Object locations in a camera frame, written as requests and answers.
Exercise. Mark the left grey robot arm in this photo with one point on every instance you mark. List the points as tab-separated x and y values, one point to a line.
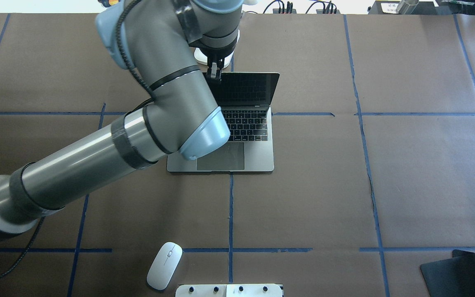
173	48

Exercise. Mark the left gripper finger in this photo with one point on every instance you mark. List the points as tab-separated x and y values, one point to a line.
214	76

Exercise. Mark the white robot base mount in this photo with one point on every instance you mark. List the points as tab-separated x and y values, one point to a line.
230	290

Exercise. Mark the grey laptop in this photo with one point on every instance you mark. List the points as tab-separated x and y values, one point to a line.
245	99

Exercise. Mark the white computer mouse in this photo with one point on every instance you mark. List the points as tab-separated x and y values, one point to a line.
164	265

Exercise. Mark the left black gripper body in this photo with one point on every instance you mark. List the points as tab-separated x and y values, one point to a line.
214	70

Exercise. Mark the black mouse pad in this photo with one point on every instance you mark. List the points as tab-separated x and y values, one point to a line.
452	277

